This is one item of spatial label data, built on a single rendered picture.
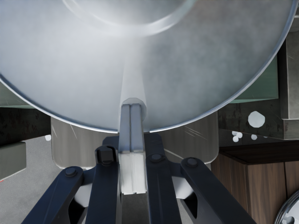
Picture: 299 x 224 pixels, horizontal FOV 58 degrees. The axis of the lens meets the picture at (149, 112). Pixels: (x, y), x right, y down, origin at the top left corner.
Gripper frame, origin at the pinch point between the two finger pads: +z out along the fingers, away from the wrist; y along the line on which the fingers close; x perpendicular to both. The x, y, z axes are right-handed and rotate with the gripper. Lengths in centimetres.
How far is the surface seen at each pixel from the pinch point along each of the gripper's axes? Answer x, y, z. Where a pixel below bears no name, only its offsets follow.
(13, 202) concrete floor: -59, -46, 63
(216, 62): 3.8, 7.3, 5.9
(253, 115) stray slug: -6.5, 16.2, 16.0
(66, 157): -2.8, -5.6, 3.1
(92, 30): 6.6, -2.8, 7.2
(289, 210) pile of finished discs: -39, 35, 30
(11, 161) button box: -14.8, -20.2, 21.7
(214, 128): -1.3, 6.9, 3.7
